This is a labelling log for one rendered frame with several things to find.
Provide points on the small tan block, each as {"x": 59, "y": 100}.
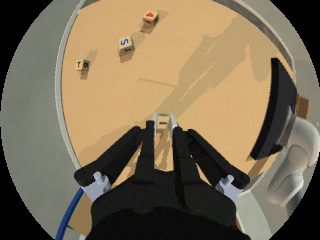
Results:
{"x": 126, "y": 44}
{"x": 150, "y": 18}
{"x": 82, "y": 65}
{"x": 163, "y": 121}

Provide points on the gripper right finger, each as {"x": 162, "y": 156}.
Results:
{"x": 194, "y": 197}

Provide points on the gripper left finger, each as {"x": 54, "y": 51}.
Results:
{"x": 97, "y": 177}

